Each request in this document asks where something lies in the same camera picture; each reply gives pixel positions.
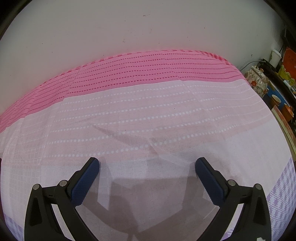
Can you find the cluttered side shelf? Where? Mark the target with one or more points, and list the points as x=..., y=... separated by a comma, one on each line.
x=283, y=90

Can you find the pink purple checkered tablecloth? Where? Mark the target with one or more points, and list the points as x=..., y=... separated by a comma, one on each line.
x=147, y=117

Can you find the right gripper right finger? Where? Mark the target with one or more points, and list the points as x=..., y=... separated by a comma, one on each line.
x=254, y=220

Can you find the red and yellow box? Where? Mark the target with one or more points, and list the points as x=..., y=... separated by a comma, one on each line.
x=287, y=69

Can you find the white cup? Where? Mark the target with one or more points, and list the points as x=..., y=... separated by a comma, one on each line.
x=274, y=57

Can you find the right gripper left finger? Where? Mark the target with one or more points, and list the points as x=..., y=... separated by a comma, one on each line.
x=41, y=222

